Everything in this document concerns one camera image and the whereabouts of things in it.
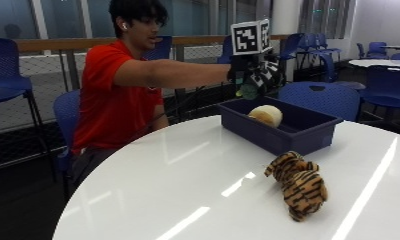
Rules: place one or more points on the dark blue plastic bin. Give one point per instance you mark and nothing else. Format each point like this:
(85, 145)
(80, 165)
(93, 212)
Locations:
(293, 133)

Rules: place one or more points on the cream round soft toy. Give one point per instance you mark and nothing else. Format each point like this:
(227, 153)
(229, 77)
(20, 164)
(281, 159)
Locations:
(267, 115)

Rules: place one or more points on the the person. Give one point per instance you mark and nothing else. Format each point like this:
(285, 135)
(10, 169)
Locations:
(111, 100)

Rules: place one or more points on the wooden handrail with mesh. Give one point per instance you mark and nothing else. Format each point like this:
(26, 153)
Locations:
(44, 44)

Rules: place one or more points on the striped tiger soft toy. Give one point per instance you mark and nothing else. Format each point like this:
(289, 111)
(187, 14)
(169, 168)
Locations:
(302, 190)

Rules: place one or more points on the green soft toy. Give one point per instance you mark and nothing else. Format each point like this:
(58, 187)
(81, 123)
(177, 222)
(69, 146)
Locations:
(248, 90)

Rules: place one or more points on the white marker cube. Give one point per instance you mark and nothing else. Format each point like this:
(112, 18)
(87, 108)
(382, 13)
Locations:
(245, 39)

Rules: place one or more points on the blue tall chair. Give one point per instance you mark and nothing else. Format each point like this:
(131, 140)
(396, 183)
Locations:
(7, 83)

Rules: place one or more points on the white earbud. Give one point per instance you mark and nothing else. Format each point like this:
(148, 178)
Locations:
(124, 26)

